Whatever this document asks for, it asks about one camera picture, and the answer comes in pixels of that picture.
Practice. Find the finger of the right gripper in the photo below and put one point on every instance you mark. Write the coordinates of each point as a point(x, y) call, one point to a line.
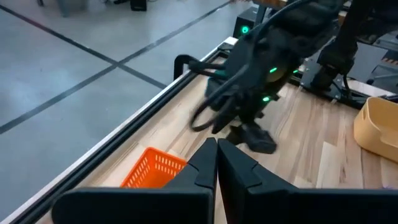
point(228, 123)
point(259, 140)

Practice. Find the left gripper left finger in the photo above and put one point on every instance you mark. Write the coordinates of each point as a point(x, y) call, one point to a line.
point(140, 205)

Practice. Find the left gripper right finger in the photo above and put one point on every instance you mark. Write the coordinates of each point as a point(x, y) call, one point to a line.
point(295, 207)

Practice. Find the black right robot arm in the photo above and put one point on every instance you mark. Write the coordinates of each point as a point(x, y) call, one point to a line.
point(311, 18)

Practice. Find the orange plastic basket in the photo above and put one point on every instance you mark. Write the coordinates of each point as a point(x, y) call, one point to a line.
point(149, 168)

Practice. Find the green plastic bin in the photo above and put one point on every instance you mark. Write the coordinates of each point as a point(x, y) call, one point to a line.
point(221, 74)

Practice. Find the black box green light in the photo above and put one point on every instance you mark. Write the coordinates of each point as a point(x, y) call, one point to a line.
point(248, 18)

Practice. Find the yellow plastic bin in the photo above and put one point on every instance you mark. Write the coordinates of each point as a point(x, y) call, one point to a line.
point(376, 124)

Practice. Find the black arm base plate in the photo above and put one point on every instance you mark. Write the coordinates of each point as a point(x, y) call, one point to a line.
point(308, 73)

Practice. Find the black aluminium table frame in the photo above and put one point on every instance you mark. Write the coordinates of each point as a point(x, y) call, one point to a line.
point(121, 140)

